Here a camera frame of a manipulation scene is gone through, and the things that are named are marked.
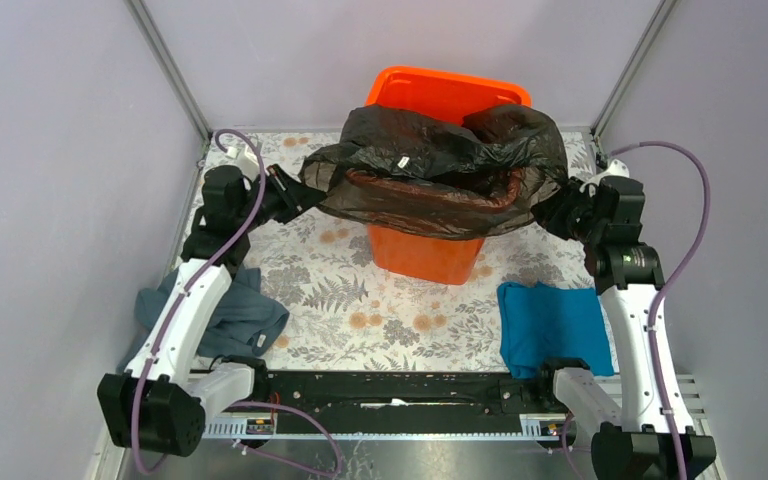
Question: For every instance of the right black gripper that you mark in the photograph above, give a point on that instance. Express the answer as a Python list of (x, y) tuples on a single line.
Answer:
[(550, 212)]

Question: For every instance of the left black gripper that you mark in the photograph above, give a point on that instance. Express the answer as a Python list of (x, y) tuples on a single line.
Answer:
[(295, 197)]

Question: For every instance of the black trash bag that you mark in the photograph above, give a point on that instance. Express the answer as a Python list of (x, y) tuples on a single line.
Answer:
[(409, 172)]

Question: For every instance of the orange plastic trash bin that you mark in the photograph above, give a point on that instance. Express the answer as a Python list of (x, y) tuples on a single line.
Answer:
[(448, 97)]

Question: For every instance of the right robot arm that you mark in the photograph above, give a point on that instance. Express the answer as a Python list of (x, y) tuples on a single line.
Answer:
[(649, 433)]

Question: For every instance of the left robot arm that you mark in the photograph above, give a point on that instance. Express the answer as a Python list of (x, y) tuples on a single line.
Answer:
[(153, 406)]

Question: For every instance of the bright blue cloth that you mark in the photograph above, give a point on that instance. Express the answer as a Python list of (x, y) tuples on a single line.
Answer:
[(540, 322)]

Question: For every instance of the floral patterned mat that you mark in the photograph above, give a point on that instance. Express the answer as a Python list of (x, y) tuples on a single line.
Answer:
[(346, 313)]

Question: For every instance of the grey-blue cloth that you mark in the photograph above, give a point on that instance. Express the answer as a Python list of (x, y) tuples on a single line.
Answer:
[(245, 323)]

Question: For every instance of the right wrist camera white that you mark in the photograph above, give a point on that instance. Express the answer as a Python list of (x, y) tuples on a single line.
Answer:
[(614, 168)]

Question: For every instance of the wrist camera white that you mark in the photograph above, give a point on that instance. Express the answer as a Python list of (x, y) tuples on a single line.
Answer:
[(614, 168), (246, 160)]

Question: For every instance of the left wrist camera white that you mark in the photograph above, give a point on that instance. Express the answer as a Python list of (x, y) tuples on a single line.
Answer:
[(246, 160)]

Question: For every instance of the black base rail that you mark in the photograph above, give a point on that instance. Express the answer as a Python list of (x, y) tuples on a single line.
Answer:
[(438, 397)]

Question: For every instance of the slotted metal cable duct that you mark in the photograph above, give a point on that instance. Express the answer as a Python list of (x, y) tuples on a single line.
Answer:
[(288, 427)]

